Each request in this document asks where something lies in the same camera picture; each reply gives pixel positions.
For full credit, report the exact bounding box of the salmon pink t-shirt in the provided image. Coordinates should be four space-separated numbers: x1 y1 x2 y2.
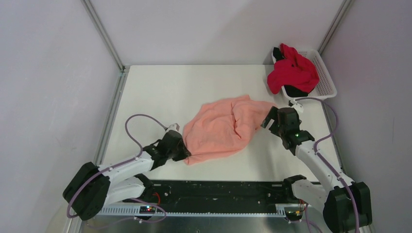
183 95 275 165

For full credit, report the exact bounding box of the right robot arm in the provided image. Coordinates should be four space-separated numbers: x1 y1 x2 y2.
261 106 373 233

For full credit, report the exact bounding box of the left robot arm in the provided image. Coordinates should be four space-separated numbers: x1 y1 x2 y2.
63 130 191 221

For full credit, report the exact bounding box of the black t-shirt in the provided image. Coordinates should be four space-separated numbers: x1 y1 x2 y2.
273 47 309 98

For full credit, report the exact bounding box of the red t-shirt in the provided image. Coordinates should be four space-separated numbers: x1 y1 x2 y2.
267 43 320 94

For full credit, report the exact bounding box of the white plastic basket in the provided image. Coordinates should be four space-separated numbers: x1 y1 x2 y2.
272 50 337 100

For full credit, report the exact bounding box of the left controller board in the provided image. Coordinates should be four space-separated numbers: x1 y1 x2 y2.
139 205 157 214

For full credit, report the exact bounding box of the controller board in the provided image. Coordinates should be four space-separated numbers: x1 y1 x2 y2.
285 211 304 222
139 205 157 214

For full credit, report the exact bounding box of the right controller board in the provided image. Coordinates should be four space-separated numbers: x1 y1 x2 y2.
285 211 304 222

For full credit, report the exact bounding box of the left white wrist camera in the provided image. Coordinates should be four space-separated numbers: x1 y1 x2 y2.
165 123 180 132

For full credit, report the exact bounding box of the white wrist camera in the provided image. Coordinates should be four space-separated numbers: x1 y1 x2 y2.
165 123 180 132
288 99 304 113

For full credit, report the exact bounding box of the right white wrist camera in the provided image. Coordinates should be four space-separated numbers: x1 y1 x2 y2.
288 99 304 113

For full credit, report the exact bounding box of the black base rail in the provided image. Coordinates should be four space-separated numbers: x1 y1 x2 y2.
139 180 300 214

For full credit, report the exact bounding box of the right aluminium frame post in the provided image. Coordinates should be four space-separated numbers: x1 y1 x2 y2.
317 0 355 55

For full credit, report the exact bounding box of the aluminium frame post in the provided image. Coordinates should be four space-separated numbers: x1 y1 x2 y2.
81 0 125 72
317 0 355 55

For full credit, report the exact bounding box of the left aluminium frame post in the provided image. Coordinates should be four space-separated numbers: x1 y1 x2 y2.
81 0 125 72

